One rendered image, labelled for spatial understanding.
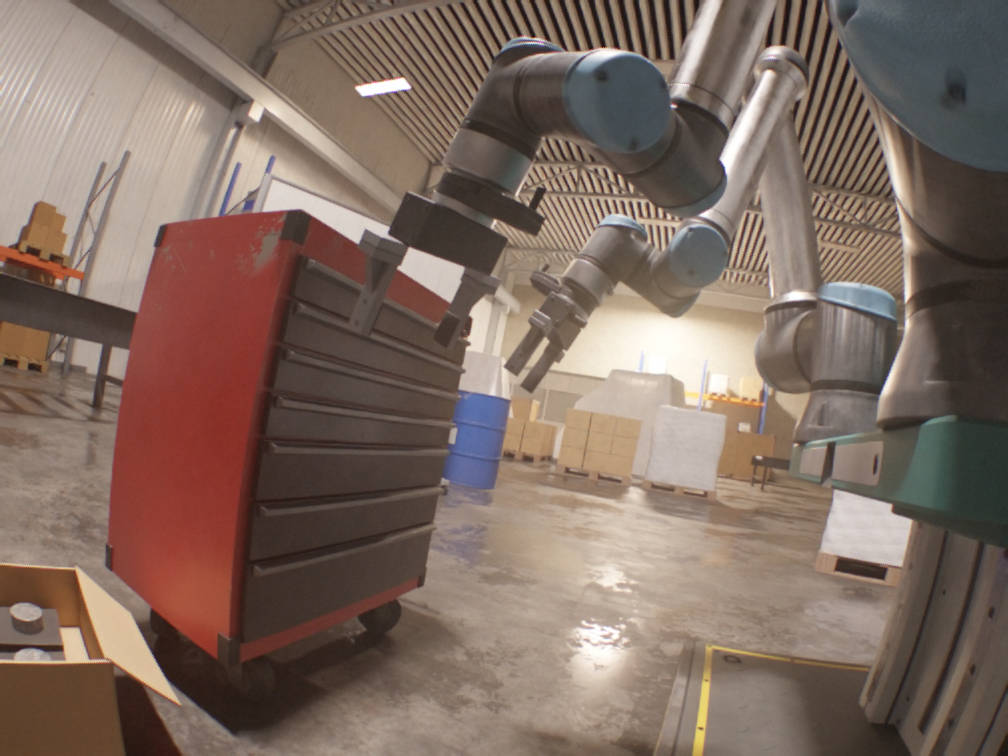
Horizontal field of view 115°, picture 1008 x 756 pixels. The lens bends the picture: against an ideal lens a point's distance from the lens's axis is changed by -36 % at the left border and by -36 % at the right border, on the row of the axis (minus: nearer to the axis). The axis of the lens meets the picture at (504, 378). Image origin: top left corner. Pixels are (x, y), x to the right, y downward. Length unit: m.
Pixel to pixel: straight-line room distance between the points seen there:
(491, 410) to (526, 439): 4.74
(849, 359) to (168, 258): 1.26
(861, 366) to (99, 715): 1.23
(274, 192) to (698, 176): 3.20
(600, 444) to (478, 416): 3.54
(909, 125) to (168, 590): 1.14
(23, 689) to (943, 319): 1.03
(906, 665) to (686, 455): 7.28
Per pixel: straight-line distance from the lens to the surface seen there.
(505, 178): 0.52
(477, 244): 0.55
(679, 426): 7.96
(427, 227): 0.50
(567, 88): 0.44
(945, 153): 0.28
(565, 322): 0.83
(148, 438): 1.07
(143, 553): 1.11
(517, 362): 0.80
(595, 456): 7.85
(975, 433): 0.34
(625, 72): 0.44
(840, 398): 0.82
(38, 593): 1.09
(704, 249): 0.78
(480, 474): 4.69
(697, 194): 0.55
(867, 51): 0.27
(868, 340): 0.84
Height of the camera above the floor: 0.68
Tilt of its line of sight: 5 degrees up
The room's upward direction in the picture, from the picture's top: 11 degrees clockwise
